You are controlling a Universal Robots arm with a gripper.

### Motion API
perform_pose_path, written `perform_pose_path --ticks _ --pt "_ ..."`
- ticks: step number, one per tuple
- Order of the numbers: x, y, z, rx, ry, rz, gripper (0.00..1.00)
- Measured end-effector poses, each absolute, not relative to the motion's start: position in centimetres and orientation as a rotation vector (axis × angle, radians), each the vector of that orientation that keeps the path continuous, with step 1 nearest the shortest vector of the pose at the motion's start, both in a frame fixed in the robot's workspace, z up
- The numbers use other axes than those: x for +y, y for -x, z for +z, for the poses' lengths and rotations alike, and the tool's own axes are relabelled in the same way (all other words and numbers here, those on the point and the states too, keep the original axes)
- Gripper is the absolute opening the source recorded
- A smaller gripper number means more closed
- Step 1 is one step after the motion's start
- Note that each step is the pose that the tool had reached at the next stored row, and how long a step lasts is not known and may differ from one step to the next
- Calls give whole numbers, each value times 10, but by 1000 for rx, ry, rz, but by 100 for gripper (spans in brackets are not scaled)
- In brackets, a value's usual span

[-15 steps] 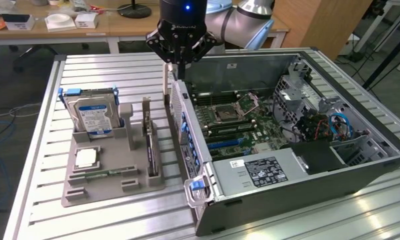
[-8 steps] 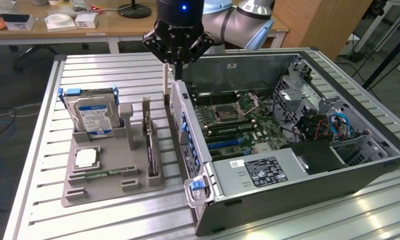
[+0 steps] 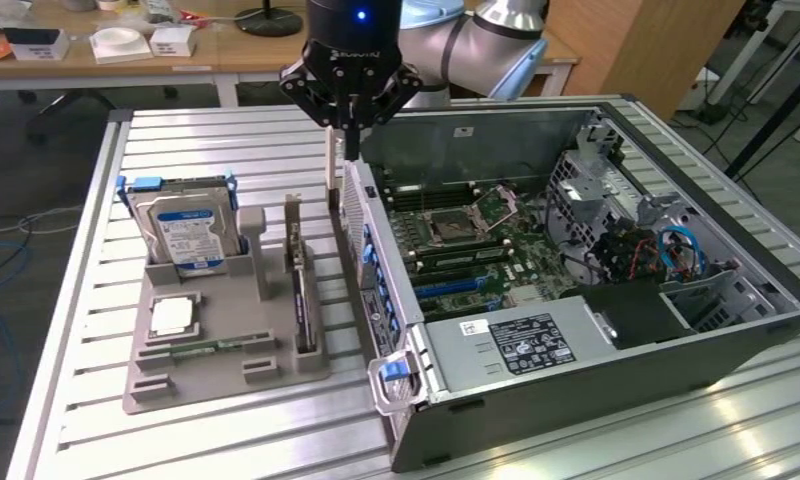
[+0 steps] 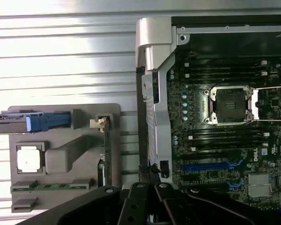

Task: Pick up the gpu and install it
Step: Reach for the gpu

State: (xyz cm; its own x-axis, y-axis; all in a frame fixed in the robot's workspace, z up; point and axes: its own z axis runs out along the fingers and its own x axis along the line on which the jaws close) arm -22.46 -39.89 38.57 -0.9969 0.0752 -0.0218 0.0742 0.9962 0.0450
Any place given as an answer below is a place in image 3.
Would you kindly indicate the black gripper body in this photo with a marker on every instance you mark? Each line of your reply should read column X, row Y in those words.
column 353, row 45

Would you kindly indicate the black Nvidia graphics card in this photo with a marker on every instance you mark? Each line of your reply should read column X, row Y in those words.
column 302, row 300

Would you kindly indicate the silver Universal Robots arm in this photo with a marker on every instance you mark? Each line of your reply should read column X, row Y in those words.
column 480, row 40

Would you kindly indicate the wooden desk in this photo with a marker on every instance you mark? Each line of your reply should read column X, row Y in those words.
column 273, row 50

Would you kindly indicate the black round lamp base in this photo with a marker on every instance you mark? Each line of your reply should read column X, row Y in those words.
column 269, row 22

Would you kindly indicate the small white labelled box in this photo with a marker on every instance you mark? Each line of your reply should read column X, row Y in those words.
column 171, row 41

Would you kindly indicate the metal socket cover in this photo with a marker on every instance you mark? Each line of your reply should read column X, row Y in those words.
column 496, row 205

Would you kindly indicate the CPU socket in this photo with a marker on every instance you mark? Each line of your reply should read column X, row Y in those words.
column 454, row 227

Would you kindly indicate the white box with round insert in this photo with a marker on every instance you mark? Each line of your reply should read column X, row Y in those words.
column 119, row 45

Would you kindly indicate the hard disk in blue carrier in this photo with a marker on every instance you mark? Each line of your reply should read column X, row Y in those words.
column 186, row 235

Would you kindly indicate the metal disk bay cage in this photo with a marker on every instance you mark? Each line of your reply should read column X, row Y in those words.
column 582, row 192

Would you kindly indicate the black installed RAM stick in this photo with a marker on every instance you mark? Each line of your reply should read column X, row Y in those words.
column 462, row 259

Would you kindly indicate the black chair base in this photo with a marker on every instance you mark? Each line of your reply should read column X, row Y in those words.
column 59, row 105

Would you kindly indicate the green motherboard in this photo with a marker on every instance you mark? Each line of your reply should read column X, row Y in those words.
column 533, row 260

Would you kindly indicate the blue expansion slot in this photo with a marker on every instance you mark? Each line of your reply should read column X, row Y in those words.
column 449, row 287

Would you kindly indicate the white box with dark top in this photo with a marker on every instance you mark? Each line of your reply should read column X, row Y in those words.
column 35, row 42

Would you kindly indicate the wooden cabinet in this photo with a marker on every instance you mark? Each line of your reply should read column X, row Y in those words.
column 673, row 50

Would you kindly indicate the grey printed parts rack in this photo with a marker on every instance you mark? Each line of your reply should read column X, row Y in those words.
column 239, row 320

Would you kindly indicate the silver CPU chip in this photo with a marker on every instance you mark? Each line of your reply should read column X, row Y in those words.
column 171, row 317

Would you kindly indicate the grey power supply unit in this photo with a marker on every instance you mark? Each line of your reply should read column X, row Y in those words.
column 466, row 350

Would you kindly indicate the green RAM stick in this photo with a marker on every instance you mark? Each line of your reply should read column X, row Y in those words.
column 206, row 345

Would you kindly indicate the open black PC case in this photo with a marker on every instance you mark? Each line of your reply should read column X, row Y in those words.
column 640, row 390

